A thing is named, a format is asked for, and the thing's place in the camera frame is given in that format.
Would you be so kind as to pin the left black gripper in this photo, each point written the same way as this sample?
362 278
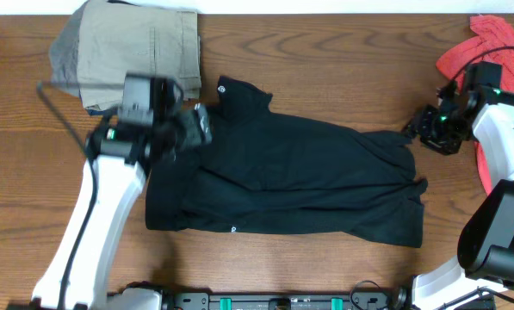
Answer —
195 127

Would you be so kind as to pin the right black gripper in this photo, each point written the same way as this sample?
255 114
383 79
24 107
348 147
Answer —
426 129

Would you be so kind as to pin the black polo shirt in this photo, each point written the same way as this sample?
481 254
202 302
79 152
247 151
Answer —
270 173

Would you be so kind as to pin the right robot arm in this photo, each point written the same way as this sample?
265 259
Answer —
482 270

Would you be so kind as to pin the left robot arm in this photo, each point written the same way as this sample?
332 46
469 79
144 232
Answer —
117 153

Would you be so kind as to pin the folded beige khaki pants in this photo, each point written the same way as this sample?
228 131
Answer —
118 38

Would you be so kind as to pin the folded grey garment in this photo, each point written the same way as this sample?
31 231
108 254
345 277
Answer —
63 54

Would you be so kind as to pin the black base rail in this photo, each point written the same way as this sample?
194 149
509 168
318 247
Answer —
261 301

